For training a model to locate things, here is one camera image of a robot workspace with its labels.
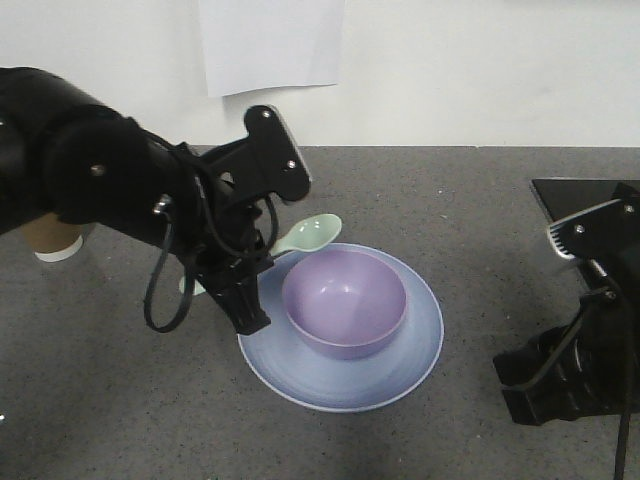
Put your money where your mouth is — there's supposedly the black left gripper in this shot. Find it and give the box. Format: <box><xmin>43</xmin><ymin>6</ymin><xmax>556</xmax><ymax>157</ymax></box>
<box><xmin>193</xmin><ymin>169</ymin><xmax>278</xmax><ymax>335</ymax></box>

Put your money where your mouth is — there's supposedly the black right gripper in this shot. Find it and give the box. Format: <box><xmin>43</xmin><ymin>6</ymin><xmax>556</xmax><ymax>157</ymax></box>
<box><xmin>492</xmin><ymin>239</ymin><xmax>640</xmax><ymax>427</ymax></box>

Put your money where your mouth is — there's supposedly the lilac plastic bowl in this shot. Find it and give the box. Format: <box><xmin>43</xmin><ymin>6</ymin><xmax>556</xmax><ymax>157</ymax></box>
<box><xmin>281</xmin><ymin>245</ymin><xmax>408</xmax><ymax>360</ymax></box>

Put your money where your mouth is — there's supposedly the mint green spoon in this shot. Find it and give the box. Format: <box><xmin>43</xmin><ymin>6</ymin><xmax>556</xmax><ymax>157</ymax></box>
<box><xmin>178</xmin><ymin>213</ymin><xmax>344</xmax><ymax>297</ymax></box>

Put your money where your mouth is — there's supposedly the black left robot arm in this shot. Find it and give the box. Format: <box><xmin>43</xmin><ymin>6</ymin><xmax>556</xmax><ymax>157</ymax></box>
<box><xmin>1</xmin><ymin>67</ymin><xmax>278</xmax><ymax>335</ymax></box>

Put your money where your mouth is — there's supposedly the light blue plate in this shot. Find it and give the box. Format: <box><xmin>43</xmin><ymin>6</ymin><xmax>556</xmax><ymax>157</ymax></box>
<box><xmin>238</xmin><ymin>243</ymin><xmax>444</xmax><ymax>412</ymax></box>

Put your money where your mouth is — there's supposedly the brown paper cup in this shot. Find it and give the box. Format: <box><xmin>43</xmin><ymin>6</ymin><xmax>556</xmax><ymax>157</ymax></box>
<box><xmin>20</xmin><ymin>213</ymin><xmax>84</xmax><ymax>263</ymax></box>

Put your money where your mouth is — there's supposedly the white paper sheet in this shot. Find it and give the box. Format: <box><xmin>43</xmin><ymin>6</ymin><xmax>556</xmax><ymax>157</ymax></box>
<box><xmin>198</xmin><ymin>0</ymin><xmax>345</xmax><ymax>97</ymax></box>

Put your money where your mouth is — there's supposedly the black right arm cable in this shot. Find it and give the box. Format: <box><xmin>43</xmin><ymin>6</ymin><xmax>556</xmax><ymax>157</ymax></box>
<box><xmin>499</xmin><ymin>287</ymin><xmax>640</xmax><ymax>480</ymax></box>

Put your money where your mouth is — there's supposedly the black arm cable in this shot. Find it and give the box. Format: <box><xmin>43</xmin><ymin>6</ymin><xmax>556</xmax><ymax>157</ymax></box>
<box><xmin>499</xmin><ymin>287</ymin><xmax>640</xmax><ymax>480</ymax></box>
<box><xmin>143</xmin><ymin>142</ymin><xmax>279</xmax><ymax>335</ymax></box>

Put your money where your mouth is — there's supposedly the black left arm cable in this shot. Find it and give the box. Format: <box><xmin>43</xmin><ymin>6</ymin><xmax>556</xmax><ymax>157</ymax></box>
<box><xmin>143</xmin><ymin>142</ymin><xmax>279</xmax><ymax>335</ymax></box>

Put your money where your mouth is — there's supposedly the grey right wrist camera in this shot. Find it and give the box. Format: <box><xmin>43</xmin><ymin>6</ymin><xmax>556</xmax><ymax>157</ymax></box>
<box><xmin>546</xmin><ymin>182</ymin><xmax>639</xmax><ymax>260</ymax></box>

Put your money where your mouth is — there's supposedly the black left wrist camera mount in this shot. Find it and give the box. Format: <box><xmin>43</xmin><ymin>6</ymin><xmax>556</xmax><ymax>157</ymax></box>
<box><xmin>200</xmin><ymin>105</ymin><xmax>311</xmax><ymax>204</ymax></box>

